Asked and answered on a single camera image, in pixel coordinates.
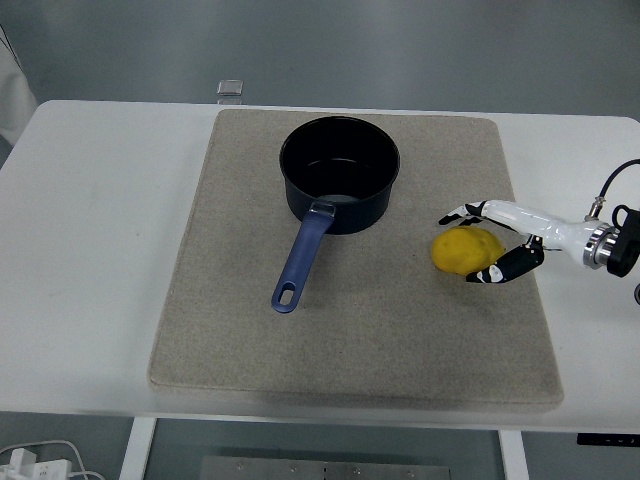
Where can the small metal floor socket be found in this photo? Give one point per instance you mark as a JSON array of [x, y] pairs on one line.
[[230, 87]]

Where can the black table control panel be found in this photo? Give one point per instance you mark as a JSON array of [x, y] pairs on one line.
[[607, 439]]

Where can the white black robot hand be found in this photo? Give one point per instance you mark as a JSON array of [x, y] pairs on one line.
[[530, 217]]

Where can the white power strip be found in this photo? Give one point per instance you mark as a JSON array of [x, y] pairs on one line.
[[35, 467]]

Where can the beige fabric mat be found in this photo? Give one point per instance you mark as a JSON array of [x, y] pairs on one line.
[[375, 340]]

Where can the white table leg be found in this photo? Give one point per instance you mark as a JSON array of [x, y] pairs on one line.
[[512, 457], [136, 450]]

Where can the person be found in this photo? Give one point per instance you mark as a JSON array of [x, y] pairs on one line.
[[12, 95]]

